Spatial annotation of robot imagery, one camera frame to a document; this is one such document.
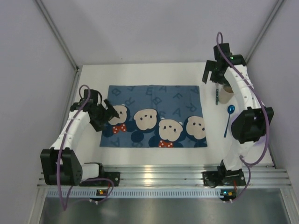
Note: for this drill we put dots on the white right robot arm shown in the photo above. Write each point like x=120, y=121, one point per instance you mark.
x=253, y=121

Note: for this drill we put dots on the beige paper cup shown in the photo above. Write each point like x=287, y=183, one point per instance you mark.
x=225, y=95

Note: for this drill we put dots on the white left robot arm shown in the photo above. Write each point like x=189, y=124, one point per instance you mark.
x=62, y=164

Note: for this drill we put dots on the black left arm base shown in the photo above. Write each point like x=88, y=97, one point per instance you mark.
x=113, y=176

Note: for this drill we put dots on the grey slotted cable duct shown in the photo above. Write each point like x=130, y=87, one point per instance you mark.
x=147, y=193

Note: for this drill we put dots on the green handled fork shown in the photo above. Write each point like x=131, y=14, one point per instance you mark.
x=217, y=94

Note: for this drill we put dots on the aluminium frame rail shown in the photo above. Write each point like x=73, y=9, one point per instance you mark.
x=191, y=176

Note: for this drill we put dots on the blue cartoon mouse placemat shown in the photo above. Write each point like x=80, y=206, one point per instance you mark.
x=163, y=116

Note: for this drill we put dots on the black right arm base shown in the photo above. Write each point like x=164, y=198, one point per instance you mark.
x=223, y=177

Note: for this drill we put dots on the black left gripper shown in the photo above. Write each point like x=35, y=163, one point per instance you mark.
x=104, y=113

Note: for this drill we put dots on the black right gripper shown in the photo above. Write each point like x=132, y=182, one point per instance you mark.
x=212, y=70

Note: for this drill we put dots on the blue metal spoon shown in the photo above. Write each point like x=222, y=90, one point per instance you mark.
x=230, y=110

